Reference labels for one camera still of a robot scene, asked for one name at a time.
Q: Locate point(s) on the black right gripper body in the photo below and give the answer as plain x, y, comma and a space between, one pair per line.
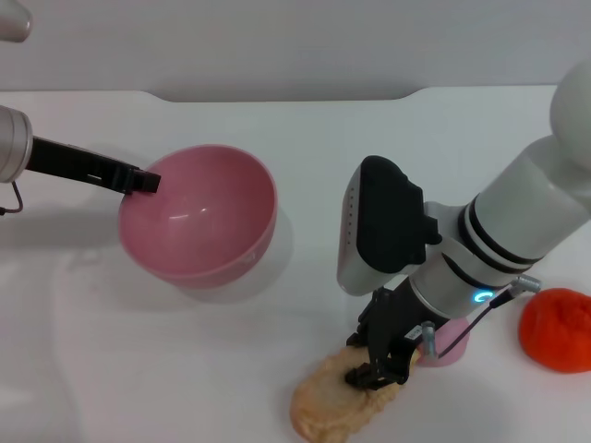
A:
394, 323

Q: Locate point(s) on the pink plastic bowl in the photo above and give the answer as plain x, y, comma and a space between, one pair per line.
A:
194, 240

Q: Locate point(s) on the pink round bun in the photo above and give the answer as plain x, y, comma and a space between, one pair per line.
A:
450, 357

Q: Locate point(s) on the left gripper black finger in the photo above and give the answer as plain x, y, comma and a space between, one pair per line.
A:
147, 182

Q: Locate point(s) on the right wrist camera housing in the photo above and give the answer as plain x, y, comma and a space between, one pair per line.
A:
388, 217

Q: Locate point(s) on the orange red bun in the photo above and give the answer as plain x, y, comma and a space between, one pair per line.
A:
554, 332

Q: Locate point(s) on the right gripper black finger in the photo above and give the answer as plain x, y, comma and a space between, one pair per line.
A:
362, 376
394, 369

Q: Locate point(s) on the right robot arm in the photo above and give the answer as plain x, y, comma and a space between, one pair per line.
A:
522, 198

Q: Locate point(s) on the orange striped bread loaf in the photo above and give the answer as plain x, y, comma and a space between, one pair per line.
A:
332, 406

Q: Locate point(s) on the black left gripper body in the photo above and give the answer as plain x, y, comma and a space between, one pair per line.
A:
78, 164

